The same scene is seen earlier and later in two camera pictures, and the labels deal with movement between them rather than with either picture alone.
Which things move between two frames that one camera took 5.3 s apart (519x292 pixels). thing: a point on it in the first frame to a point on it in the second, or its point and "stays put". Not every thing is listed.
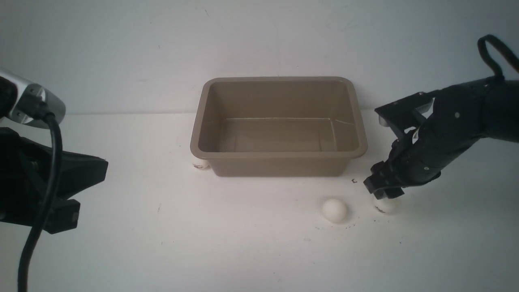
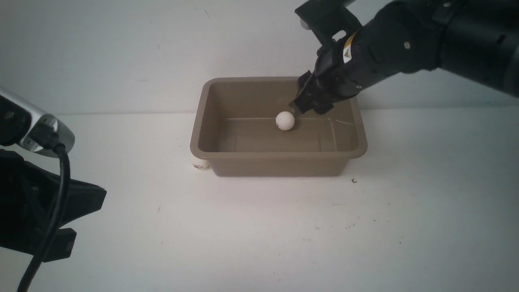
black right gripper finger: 380,175 to 307,97
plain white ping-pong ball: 334,210 to 285,121
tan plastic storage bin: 276,126 stays put
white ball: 200,164 stays put
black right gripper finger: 389,192 to 322,107
